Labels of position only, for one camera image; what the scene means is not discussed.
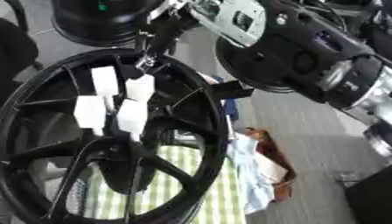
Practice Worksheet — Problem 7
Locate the light blue cloth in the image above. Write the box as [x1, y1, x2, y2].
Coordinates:
[225, 132, 277, 216]

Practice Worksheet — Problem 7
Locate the black round drum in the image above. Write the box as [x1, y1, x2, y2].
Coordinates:
[49, 0, 167, 48]

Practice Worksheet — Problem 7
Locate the black chair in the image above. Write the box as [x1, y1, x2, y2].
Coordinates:
[0, 0, 42, 103]

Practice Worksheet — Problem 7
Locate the black spoked wheel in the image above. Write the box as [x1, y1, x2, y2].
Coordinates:
[0, 47, 230, 224]

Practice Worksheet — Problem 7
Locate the white pin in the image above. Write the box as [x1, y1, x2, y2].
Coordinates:
[115, 98, 151, 143]
[90, 66, 123, 114]
[123, 73, 157, 103]
[72, 94, 109, 137]

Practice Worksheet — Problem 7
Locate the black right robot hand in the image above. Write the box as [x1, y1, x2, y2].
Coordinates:
[129, 0, 207, 81]

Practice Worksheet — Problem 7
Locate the black round tyre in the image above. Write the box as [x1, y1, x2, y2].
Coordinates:
[213, 36, 312, 95]

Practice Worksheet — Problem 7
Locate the black wheel stand bracket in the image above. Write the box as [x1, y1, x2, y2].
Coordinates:
[203, 80, 256, 101]

